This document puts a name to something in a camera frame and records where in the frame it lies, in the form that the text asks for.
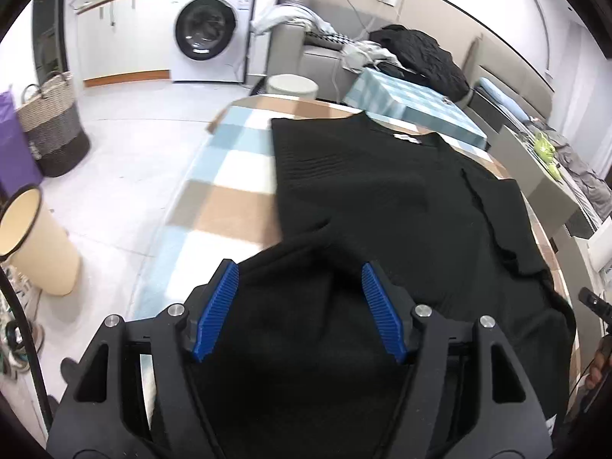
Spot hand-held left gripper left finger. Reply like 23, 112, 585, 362
46, 258, 240, 459

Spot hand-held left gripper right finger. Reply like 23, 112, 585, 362
361, 262, 555, 459

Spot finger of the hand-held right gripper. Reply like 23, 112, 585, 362
578, 287, 612, 326

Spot black knit sweater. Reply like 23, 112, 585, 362
184, 111, 577, 459

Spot person's right hand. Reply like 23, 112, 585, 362
586, 339, 612, 390

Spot checked blanket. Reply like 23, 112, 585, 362
129, 96, 581, 393

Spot grey box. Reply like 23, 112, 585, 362
488, 124, 594, 240

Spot green cloth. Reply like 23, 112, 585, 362
531, 131, 562, 180

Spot cream waste bin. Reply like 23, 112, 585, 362
0, 186, 81, 296

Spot white sneaker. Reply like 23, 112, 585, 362
7, 275, 36, 319

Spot green-soled sneaker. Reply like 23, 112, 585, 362
0, 320, 45, 371

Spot blue checked cloth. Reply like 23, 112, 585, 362
344, 68, 488, 150

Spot folded blue towels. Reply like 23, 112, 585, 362
478, 79, 531, 122

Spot white round stool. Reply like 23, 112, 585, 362
266, 75, 319, 102

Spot white washing machine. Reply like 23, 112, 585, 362
169, 0, 259, 83

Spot woven laundry basket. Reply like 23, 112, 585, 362
16, 71, 91, 177

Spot black jacket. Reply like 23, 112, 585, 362
369, 24, 470, 101

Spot purple bag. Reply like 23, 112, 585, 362
0, 90, 44, 197

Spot light cloth pile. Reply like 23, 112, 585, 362
342, 41, 397, 70

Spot grey sofa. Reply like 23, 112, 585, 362
265, 24, 374, 103

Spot white cabinet with wooden counter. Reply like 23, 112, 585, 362
76, 0, 185, 88

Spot grey white cloth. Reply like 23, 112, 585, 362
251, 4, 335, 36

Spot dark door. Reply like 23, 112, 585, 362
31, 0, 68, 84

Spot black cable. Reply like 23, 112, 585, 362
0, 268, 54, 438

